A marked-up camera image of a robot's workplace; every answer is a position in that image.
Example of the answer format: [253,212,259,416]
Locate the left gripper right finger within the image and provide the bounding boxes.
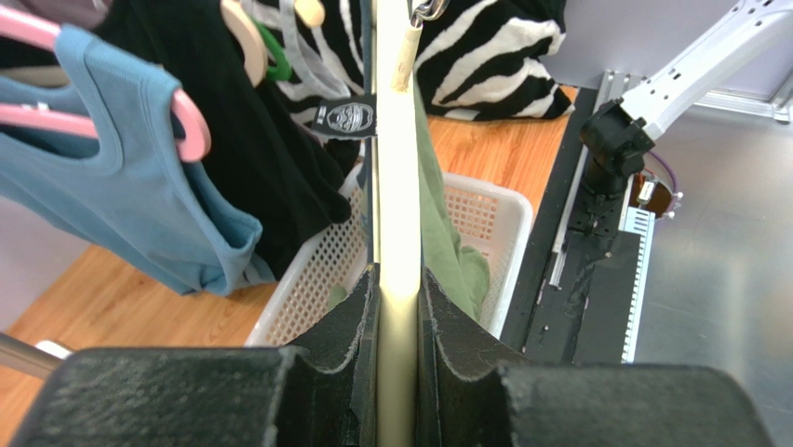
[416,270,773,446]

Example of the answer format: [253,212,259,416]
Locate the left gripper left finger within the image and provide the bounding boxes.
[11,264,380,446]

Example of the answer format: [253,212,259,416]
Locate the green tank top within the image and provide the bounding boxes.
[414,89,491,320]

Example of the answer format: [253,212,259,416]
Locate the cream plastic hanger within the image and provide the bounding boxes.
[375,1,421,446]

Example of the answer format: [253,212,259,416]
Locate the black tank top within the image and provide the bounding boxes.
[0,0,379,280]

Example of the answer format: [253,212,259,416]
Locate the blue tank top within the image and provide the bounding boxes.
[0,24,276,297]

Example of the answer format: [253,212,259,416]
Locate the pink plastic hanger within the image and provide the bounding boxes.
[1,7,212,163]

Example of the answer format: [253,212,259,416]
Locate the beige wooden hanger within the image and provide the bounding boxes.
[220,0,327,88]

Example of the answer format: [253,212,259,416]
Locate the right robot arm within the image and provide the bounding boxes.
[579,1,792,196]

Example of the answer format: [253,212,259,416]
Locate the dark top on green hanger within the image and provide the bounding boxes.
[252,19,292,81]

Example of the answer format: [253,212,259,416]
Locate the zebra striped tank top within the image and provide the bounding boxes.
[241,0,371,126]

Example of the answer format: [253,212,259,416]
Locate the white plastic basket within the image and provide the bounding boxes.
[244,162,535,348]

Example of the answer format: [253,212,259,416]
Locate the white clothes rack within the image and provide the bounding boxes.
[1,333,73,379]

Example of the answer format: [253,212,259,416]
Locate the zebra print blanket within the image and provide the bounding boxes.
[414,0,574,121]

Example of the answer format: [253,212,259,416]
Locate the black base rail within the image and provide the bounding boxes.
[499,88,654,364]

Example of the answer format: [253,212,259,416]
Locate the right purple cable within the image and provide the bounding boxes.
[647,149,681,199]

